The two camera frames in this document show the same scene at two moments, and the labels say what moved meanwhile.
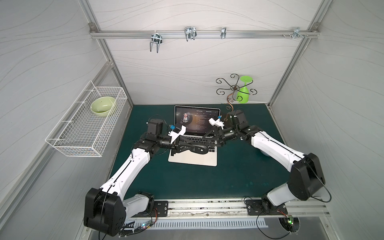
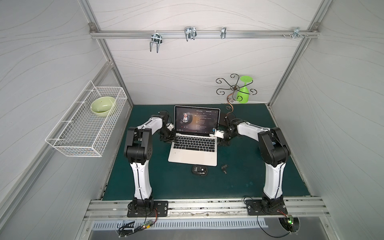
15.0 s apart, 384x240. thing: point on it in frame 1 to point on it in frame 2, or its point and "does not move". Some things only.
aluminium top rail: [200, 34] does not move
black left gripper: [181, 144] to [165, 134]
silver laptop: [198, 122] does not move
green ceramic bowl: [102, 106] does not move
